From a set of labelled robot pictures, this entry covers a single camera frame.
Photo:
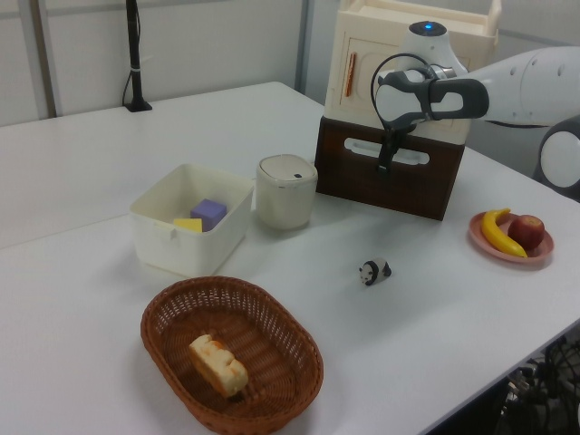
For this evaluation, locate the cream plastic bin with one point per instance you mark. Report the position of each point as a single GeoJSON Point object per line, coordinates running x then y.
{"type": "Point", "coordinates": [190, 249]}

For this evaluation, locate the dark wood drawer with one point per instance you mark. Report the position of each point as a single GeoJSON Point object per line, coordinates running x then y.
{"type": "Point", "coordinates": [362, 190]}

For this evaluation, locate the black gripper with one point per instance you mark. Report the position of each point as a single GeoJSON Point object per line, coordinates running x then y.
{"type": "Point", "coordinates": [396, 131]}

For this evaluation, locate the small white trash can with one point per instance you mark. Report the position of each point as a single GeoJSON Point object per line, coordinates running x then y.
{"type": "Point", "coordinates": [283, 204]}

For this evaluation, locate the panda figurine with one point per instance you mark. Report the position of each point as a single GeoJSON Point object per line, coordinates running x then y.
{"type": "Point", "coordinates": [378, 269]}

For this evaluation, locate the brown wicker basket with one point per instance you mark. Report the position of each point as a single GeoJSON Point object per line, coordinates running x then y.
{"type": "Point", "coordinates": [281, 385]}

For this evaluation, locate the yellow banana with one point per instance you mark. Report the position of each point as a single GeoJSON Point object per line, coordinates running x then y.
{"type": "Point", "coordinates": [491, 233]}

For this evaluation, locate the yellow cube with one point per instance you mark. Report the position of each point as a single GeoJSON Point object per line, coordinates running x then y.
{"type": "Point", "coordinates": [188, 225]}

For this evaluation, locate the red apple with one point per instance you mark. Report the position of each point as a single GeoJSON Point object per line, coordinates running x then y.
{"type": "Point", "coordinates": [525, 231]}

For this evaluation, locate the purple cube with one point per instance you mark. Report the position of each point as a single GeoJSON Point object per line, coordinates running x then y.
{"type": "Point", "coordinates": [208, 213]}

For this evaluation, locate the dark wood drawer case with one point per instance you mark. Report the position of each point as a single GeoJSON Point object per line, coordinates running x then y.
{"type": "Point", "coordinates": [353, 126]}

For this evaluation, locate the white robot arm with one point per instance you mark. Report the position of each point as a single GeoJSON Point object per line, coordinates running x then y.
{"type": "Point", "coordinates": [534, 86]}

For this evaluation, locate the black stand pole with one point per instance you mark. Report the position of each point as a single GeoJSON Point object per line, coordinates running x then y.
{"type": "Point", "coordinates": [134, 54]}

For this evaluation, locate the pink plate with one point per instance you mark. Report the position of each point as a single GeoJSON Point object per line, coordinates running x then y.
{"type": "Point", "coordinates": [544, 249]}

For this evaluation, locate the bread piece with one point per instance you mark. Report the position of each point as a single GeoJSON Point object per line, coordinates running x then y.
{"type": "Point", "coordinates": [217, 362]}

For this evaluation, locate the cream plastic storage cabinet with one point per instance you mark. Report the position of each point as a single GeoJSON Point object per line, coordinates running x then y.
{"type": "Point", "coordinates": [362, 22]}

